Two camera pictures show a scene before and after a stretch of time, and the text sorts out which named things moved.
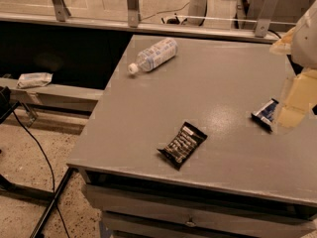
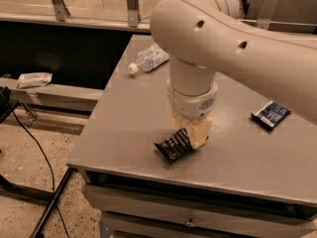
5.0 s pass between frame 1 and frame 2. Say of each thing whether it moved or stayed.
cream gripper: moved
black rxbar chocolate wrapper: moved
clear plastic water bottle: stayed
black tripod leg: stayed
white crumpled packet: stayed
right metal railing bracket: stayed
